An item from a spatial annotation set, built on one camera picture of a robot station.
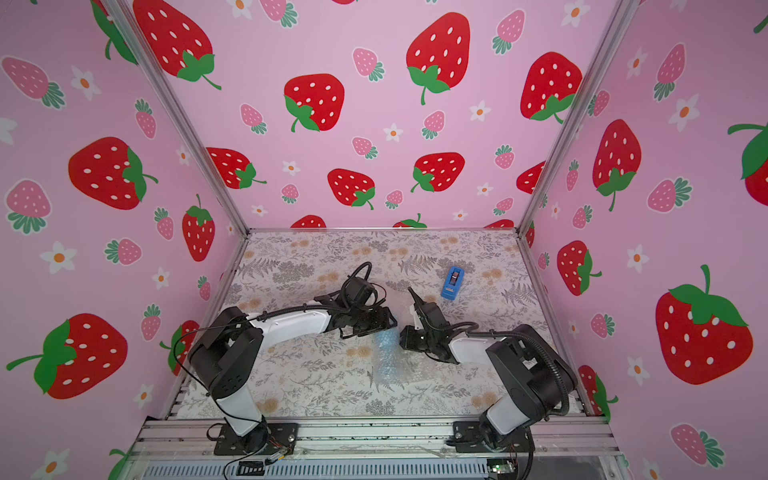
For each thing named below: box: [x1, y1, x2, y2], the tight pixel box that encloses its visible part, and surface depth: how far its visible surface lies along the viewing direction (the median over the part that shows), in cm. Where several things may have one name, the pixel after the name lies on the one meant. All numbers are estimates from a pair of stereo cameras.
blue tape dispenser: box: [441, 266, 465, 300], surface depth 103 cm
